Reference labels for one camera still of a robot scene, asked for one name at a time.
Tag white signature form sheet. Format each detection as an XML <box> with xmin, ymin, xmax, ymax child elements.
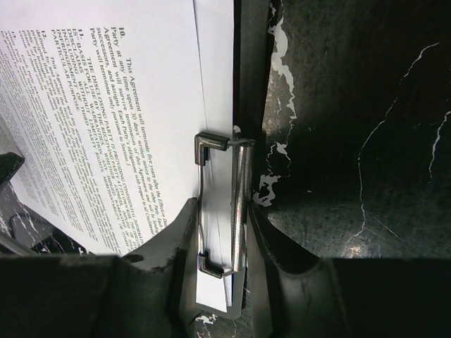
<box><xmin>194</xmin><ymin>1</ymin><xmax>234</xmax><ymax>314</ymax></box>

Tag white printed text sheet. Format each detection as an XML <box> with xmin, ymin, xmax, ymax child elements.
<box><xmin>1</xmin><ymin>1</ymin><xmax>205</xmax><ymax>255</ymax></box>

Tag silver folder clip mechanism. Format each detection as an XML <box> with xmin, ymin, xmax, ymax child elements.
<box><xmin>194</xmin><ymin>131</ymin><xmax>255</xmax><ymax>279</ymax></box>

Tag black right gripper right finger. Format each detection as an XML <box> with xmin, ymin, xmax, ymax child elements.
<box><xmin>247</xmin><ymin>204</ymin><xmax>450</xmax><ymax>337</ymax></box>

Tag black file folder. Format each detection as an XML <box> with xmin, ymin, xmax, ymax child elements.
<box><xmin>191</xmin><ymin>1</ymin><xmax>270</xmax><ymax>320</ymax></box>

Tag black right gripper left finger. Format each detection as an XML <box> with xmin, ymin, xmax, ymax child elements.
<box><xmin>1</xmin><ymin>198</ymin><xmax>198</xmax><ymax>337</ymax></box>

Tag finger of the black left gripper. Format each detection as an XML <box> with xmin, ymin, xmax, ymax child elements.
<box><xmin>0</xmin><ymin>152</ymin><xmax>25</xmax><ymax>187</ymax></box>

